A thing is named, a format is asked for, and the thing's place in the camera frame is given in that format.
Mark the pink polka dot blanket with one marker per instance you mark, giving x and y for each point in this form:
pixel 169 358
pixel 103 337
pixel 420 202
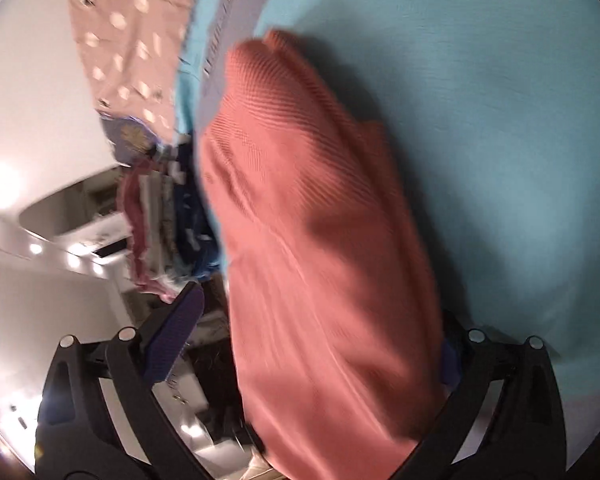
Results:
pixel 130 35

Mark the coral long-sleeve shirt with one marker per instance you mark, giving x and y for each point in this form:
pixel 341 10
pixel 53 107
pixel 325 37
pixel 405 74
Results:
pixel 305 235

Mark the blue tree print quilt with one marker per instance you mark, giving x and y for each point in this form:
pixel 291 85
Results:
pixel 130 135

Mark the beige folded garment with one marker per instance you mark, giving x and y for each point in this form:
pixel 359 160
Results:
pixel 152 220

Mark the navy folded garment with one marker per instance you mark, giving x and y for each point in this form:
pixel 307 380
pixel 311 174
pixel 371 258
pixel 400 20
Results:
pixel 195 220

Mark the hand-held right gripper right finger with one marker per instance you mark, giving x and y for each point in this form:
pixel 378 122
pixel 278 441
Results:
pixel 450 365

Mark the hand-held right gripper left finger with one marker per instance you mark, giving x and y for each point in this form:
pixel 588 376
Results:
pixel 177 340

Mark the black clothing heap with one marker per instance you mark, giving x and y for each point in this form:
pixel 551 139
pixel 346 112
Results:
pixel 220 385

